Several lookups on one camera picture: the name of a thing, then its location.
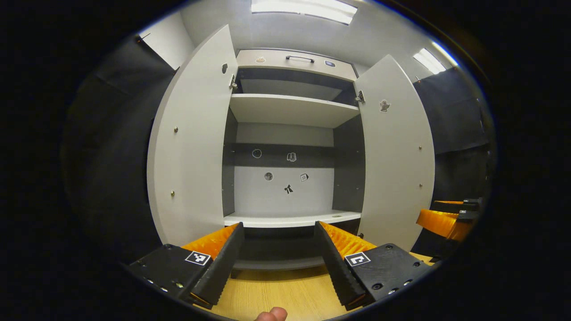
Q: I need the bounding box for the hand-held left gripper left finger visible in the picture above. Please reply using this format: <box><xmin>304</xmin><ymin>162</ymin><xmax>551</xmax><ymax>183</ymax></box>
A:
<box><xmin>127</xmin><ymin>222</ymin><xmax>245</xmax><ymax>309</ymax></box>

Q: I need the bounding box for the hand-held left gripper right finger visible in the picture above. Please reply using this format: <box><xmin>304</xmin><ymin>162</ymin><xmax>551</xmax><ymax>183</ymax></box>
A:
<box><xmin>314</xmin><ymin>221</ymin><xmax>435</xmax><ymax>311</ymax></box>

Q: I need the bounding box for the light grey cabinet door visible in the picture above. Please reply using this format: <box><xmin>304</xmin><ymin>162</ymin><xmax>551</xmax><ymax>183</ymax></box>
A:
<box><xmin>146</xmin><ymin>25</ymin><xmax>239</xmax><ymax>247</ymax></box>
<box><xmin>355</xmin><ymin>54</ymin><xmax>435</xmax><ymax>252</ymax></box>

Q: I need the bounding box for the small ceiling light panel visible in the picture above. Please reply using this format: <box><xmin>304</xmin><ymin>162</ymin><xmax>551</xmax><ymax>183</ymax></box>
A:
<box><xmin>413</xmin><ymin>42</ymin><xmax>460</xmax><ymax>75</ymax></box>

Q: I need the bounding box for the long ceiling light panel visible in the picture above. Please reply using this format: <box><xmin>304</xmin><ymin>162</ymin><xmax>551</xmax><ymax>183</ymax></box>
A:
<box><xmin>251</xmin><ymin>0</ymin><xmax>358</xmax><ymax>25</ymax></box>

